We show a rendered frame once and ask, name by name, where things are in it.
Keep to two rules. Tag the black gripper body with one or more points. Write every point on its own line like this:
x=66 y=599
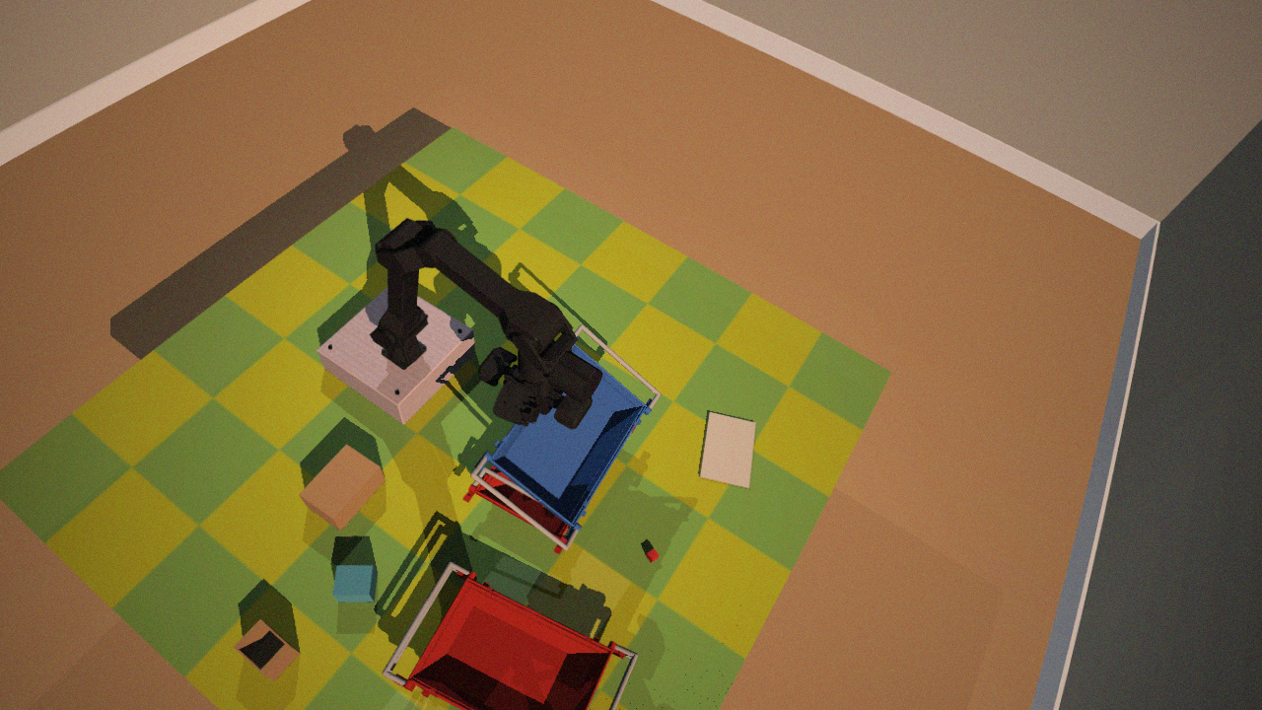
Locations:
x=569 y=412

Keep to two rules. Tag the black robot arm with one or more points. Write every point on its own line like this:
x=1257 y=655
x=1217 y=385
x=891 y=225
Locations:
x=527 y=319

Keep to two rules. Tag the tan rectangular block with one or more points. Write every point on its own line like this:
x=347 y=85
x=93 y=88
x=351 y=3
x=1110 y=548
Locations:
x=343 y=487

